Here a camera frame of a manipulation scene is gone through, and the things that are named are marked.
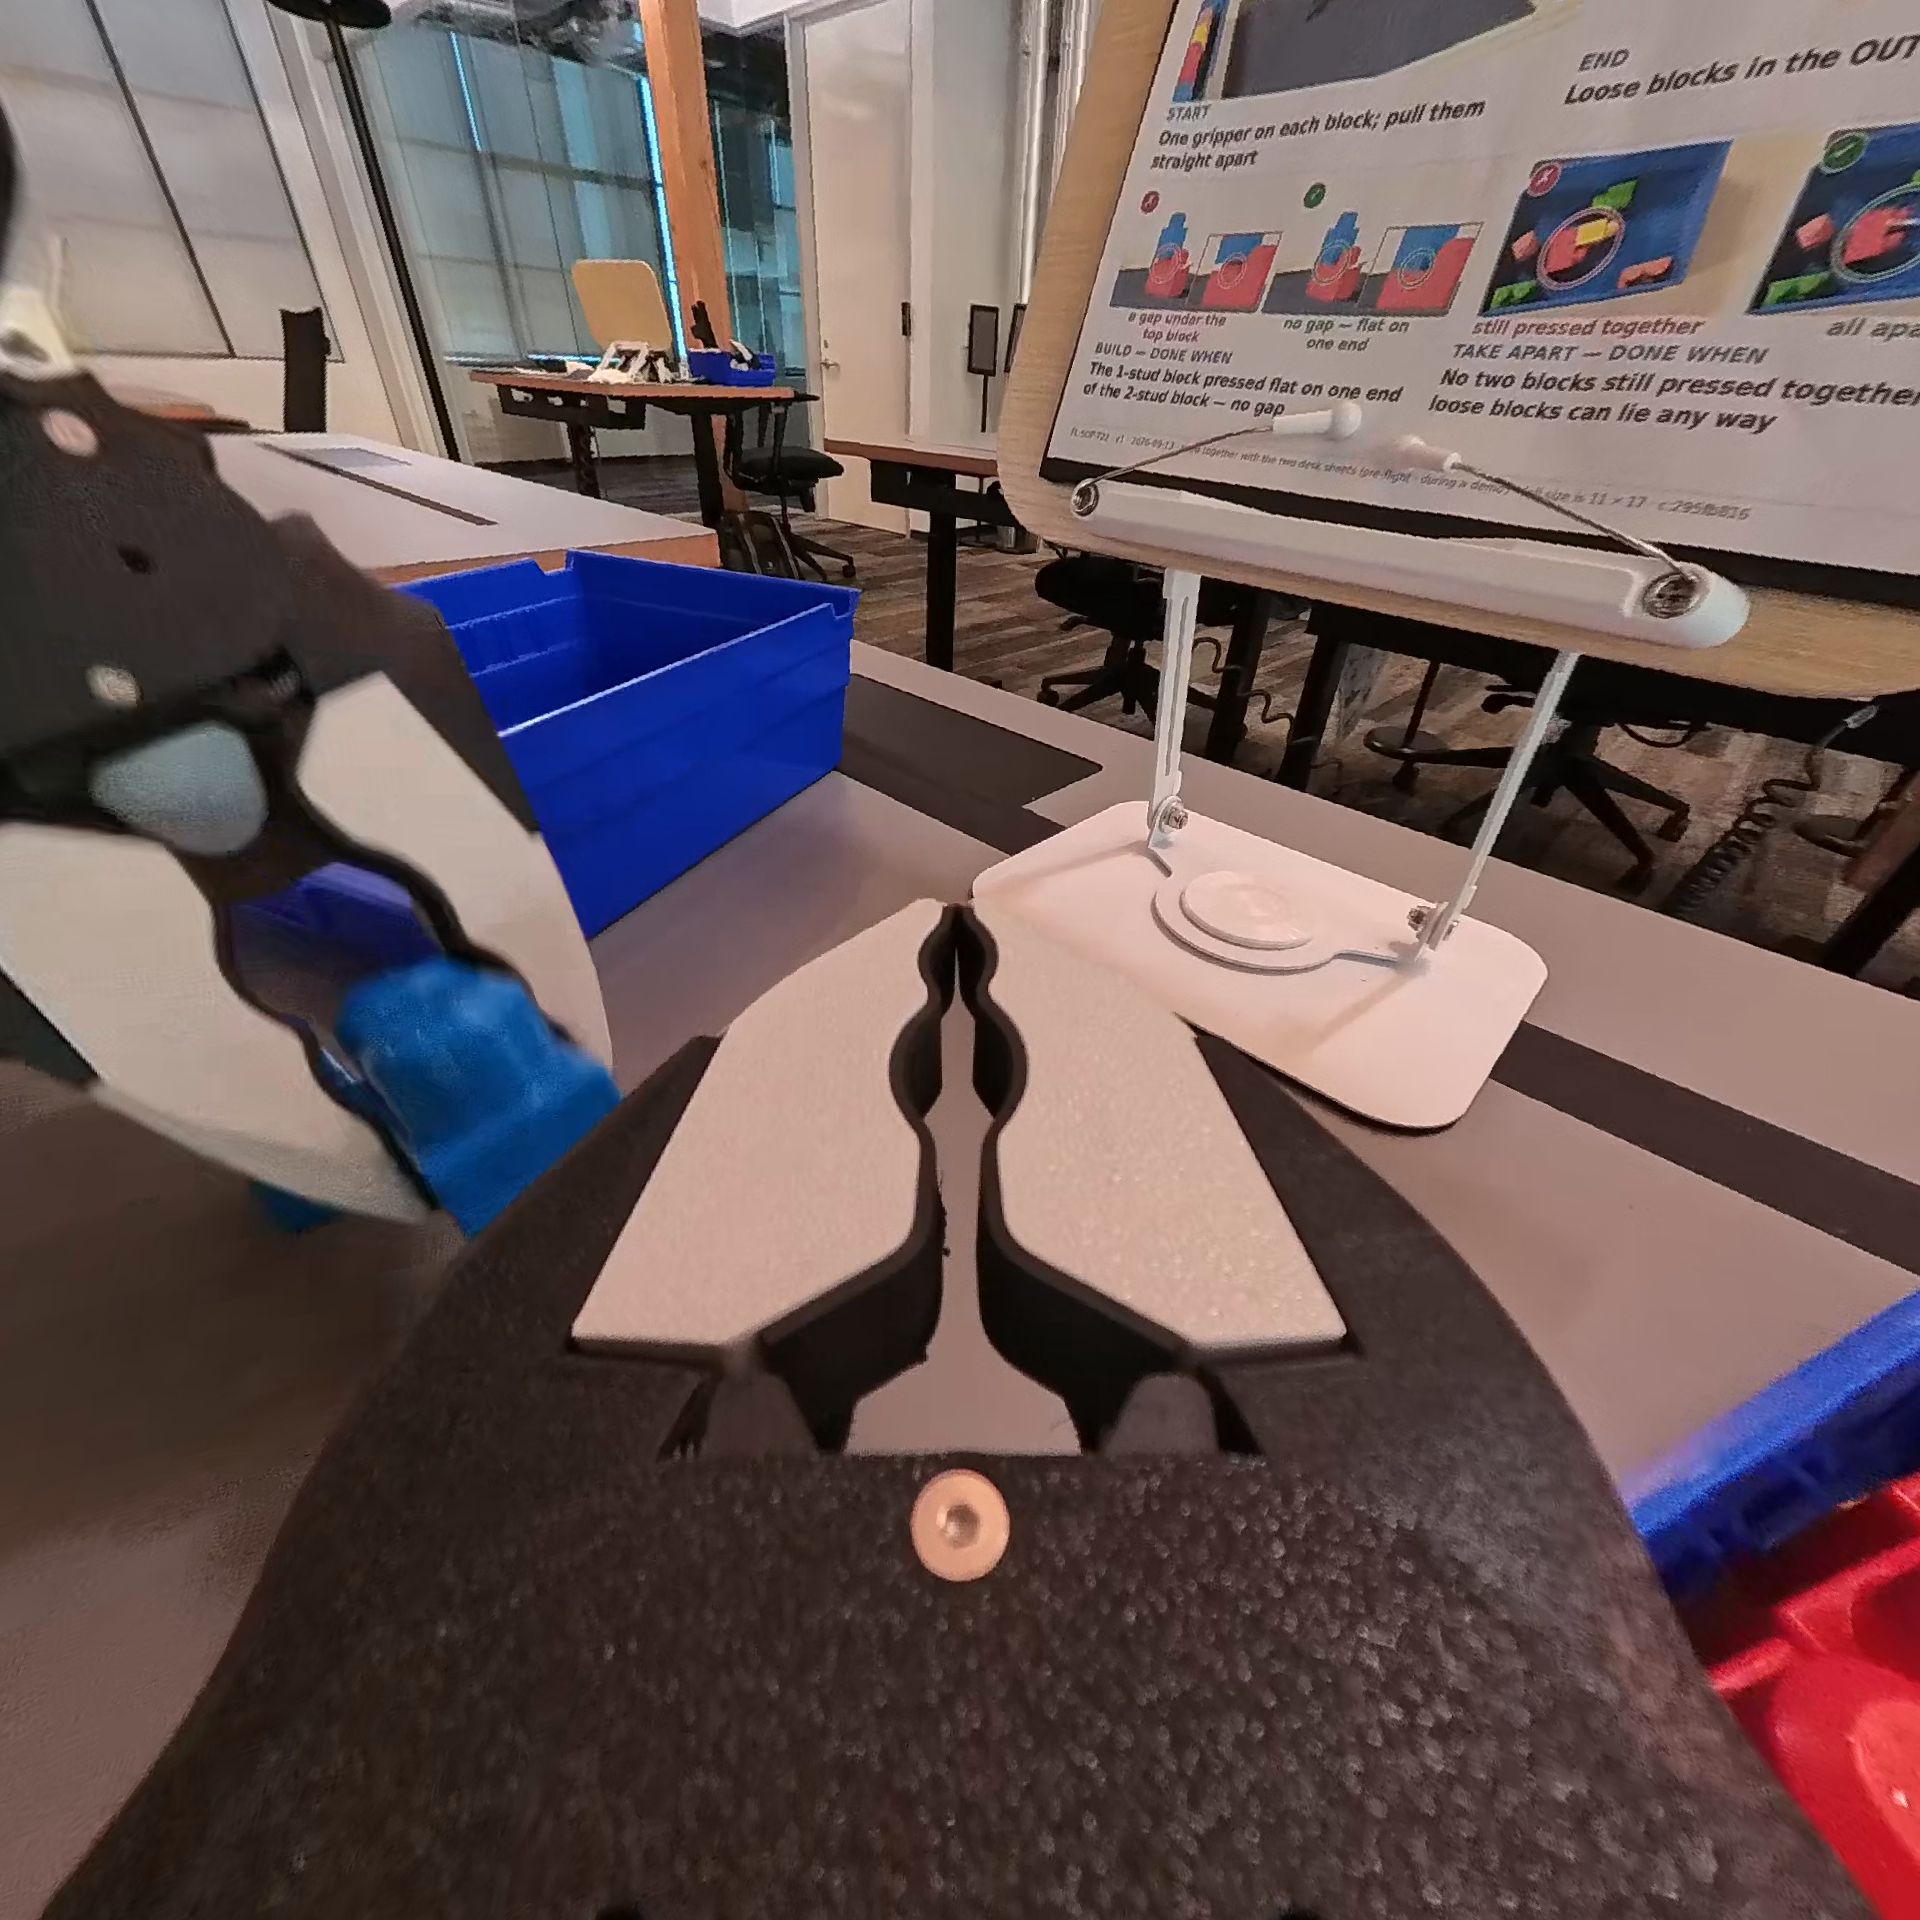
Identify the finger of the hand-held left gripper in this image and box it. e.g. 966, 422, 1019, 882
277, 517, 618, 1082
0, 817, 441, 1229

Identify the far wooden board stand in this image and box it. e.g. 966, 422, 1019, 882
573, 257, 675, 387

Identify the wooden post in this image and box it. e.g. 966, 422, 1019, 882
644, 0, 746, 519

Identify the far wooden desk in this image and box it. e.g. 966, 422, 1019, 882
474, 365, 821, 519

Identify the blue mega block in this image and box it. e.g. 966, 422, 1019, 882
252, 960, 626, 1241

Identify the wooden desk with black legs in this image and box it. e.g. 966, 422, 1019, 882
825, 435, 1007, 670

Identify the blue bin with block pile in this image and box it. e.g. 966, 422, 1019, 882
231, 553, 858, 978

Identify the blue bin for built steps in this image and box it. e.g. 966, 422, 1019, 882
1626, 1293, 1920, 1920

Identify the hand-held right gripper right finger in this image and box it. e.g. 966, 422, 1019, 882
954, 898, 1348, 1444

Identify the instruction sheet on white stand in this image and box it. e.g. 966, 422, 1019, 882
972, 0, 1920, 1130

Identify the cluster of built block steps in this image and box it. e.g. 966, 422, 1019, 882
1712, 1475, 1920, 1920

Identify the black office chair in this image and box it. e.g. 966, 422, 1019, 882
728, 404, 857, 577
1034, 557, 1190, 714
1364, 706, 1697, 888

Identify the printed instruction sheet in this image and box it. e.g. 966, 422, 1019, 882
1043, 0, 1920, 577

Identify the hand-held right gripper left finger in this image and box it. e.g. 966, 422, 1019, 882
573, 902, 962, 1451

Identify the white door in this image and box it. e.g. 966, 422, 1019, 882
802, 17, 911, 525

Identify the black floor lamp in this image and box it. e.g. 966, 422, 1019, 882
271, 0, 462, 460

